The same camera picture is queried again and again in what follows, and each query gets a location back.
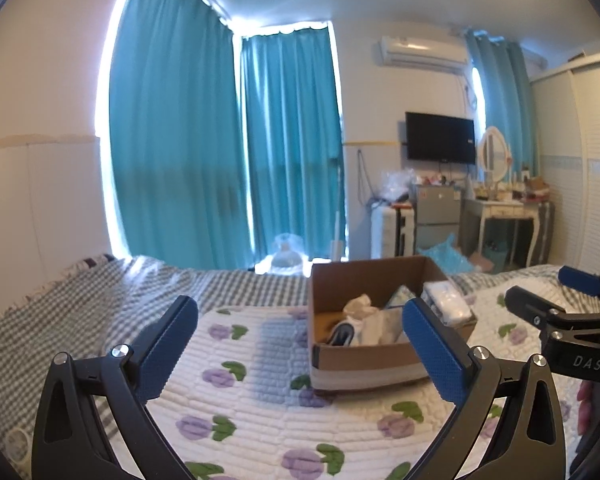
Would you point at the white oval vanity mirror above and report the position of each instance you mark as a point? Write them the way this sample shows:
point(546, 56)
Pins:
point(492, 155)

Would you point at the clear plastic bag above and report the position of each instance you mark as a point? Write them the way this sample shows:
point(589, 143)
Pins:
point(397, 185)

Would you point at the brown cardboard box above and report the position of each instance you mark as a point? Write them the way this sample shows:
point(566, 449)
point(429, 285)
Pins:
point(360, 365)

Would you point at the person's right hand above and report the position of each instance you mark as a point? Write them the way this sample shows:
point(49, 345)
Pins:
point(587, 405)

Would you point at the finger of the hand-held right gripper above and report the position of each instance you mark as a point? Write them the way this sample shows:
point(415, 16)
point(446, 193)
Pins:
point(580, 280)
point(532, 305)

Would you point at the black wall television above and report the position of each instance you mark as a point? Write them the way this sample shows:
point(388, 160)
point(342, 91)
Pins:
point(440, 137)

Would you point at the white flowered quilt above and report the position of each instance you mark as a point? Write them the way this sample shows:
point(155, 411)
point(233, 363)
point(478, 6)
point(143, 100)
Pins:
point(260, 360)

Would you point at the wide teal curtain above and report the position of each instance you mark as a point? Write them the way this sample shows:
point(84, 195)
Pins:
point(175, 125)

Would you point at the grey mini fridge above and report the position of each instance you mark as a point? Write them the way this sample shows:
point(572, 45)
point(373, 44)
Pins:
point(437, 210)

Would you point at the flat cardboard piece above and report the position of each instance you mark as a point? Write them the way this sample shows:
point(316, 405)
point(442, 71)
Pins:
point(480, 262)

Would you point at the white slatted wardrobe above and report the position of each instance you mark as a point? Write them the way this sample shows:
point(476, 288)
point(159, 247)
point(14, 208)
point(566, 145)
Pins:
point(580, 160)

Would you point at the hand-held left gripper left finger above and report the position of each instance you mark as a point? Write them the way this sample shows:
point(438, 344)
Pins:
point(165, 350)

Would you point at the white suitcase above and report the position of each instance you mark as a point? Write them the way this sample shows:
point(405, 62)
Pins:
point(387, 230)

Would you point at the blue bubble wrap bag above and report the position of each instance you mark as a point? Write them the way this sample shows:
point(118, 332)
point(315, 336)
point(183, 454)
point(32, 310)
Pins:
point(442, 257)

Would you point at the narrow teal curtain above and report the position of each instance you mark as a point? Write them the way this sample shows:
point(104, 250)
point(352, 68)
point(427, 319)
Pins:
point(292, 140)

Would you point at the teal curtain beside wardrobe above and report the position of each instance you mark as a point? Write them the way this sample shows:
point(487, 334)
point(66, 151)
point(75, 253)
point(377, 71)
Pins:
point(502, 95)

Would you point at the white air conditioner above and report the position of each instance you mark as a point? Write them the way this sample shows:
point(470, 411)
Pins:
point(420, 55)

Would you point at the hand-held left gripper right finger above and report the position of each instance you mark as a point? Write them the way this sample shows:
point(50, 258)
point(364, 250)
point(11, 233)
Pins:
point(435, 352)

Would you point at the white dressing table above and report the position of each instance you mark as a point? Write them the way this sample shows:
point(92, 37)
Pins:
point(497, 210)

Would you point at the grey-green cloth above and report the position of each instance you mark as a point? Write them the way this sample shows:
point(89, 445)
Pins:
point(397, 297)

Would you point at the boxes on dressing table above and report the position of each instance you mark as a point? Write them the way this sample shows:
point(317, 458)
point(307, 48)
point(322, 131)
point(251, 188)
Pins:
point(536, 189)

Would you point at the clear face mask pack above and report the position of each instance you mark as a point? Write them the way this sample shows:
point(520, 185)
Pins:
point(447, 300)

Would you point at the cream cloth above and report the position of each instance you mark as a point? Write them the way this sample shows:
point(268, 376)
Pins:
point(361, 306)

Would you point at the blue basket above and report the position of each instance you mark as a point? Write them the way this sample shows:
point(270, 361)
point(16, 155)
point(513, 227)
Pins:
point(496, 259)

